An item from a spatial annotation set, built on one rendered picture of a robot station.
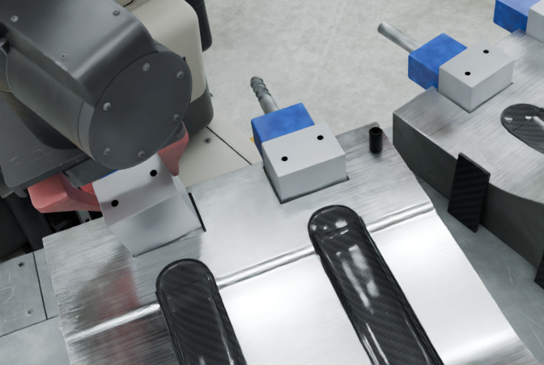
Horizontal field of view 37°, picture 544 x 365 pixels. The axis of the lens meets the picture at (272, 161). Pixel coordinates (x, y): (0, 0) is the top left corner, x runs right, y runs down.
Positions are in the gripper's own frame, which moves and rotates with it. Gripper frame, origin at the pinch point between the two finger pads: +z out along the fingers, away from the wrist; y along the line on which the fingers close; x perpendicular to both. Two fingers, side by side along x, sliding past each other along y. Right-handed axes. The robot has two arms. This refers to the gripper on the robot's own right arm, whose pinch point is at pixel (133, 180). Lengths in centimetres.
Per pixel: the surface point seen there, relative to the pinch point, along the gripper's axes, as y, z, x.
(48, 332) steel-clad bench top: -12.3, 12.0, -1.1
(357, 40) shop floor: 47, 121, 91
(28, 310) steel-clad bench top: -13.4, 12.2, 1.5
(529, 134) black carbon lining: 28.2, 13.7, -3.4
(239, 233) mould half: 4.6, 5.2, -4.3
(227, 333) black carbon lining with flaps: 1.4, 3.9, -11.0
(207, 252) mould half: 2.1, 4.6, -4.9
